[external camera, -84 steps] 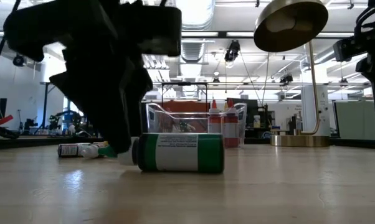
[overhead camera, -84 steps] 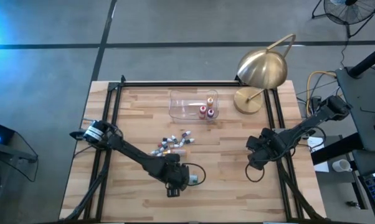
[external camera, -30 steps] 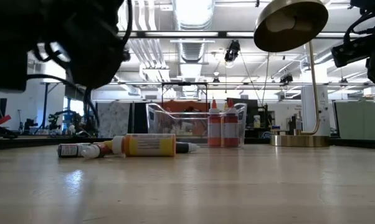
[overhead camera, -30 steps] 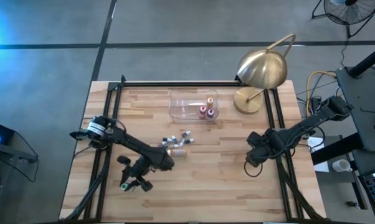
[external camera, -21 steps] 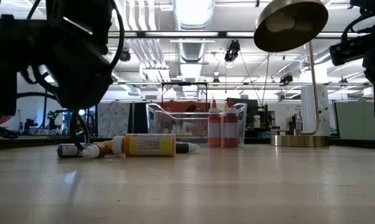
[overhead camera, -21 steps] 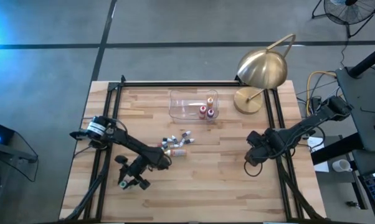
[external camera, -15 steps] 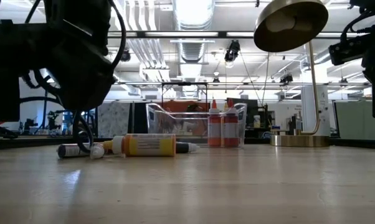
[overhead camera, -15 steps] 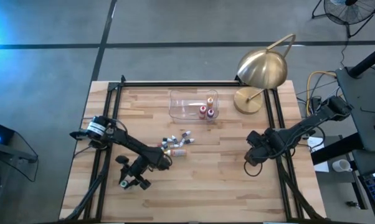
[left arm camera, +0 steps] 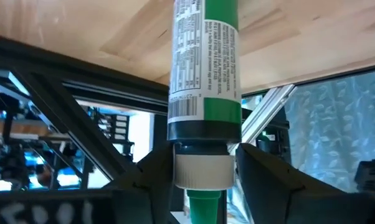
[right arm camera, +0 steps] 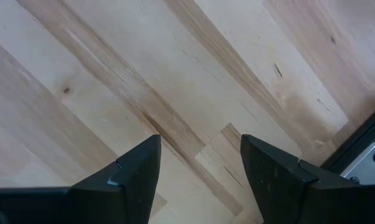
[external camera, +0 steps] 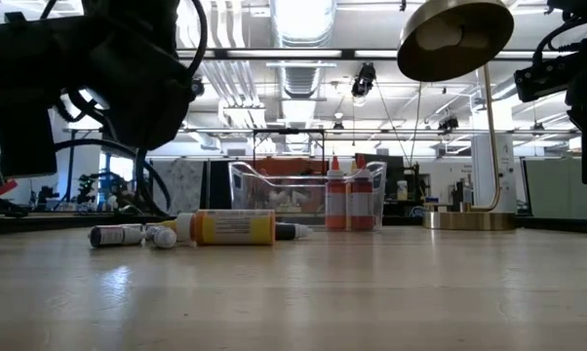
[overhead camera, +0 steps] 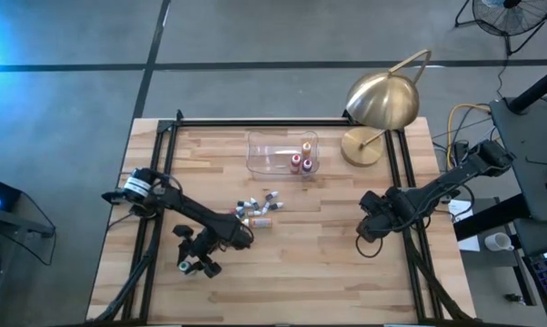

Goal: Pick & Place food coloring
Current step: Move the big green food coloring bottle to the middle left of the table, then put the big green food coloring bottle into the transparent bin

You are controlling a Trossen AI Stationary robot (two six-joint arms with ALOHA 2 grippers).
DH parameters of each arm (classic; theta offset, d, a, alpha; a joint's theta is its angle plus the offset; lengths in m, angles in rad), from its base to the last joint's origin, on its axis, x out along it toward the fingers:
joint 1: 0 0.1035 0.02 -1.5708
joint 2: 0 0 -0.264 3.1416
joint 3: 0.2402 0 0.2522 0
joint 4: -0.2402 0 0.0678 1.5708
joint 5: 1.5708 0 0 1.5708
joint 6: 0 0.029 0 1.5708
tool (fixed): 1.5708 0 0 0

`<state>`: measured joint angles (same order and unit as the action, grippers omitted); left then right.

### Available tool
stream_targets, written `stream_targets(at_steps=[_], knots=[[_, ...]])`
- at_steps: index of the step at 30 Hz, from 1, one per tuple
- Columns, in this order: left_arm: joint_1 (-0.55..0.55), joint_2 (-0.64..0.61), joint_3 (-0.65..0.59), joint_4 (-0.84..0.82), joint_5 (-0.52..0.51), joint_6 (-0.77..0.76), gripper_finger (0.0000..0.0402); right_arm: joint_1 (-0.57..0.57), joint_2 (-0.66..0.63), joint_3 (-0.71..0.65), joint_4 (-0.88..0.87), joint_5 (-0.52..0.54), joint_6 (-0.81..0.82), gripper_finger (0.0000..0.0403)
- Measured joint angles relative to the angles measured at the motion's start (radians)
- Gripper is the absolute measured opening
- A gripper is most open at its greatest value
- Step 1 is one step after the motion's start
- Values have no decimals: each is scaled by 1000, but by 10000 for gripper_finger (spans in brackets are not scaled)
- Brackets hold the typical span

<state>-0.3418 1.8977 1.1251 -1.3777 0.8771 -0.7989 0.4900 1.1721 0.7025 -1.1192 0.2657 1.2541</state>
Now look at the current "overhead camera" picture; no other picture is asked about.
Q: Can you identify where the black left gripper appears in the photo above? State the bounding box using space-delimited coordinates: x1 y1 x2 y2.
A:
172 223 232 279

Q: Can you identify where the clear plastic bin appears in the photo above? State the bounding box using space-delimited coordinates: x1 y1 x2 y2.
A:
245 130 321 179

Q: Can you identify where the gold dome desk lamp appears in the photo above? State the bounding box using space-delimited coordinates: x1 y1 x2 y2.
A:
340 48 433 168

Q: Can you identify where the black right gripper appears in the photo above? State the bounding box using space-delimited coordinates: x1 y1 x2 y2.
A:
357 188 404 243

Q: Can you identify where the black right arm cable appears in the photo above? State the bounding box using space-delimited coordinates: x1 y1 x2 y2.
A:
354 233 384 259

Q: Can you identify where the yellow cable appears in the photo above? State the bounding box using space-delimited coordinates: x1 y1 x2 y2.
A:
445 103 492 172

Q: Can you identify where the black floor fan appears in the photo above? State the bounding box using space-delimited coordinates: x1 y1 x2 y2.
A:
453 0 547 56

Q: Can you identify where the black side desk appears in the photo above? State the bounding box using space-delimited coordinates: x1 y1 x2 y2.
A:
489 94 547 223

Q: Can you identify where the black slanted pole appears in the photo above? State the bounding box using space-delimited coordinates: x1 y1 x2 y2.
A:
508 61 547 114

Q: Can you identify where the white mug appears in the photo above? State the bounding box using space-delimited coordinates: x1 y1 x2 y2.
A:
483 232 515 253

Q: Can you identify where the white paper sheet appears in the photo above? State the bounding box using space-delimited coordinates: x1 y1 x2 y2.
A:
448 198 482 253

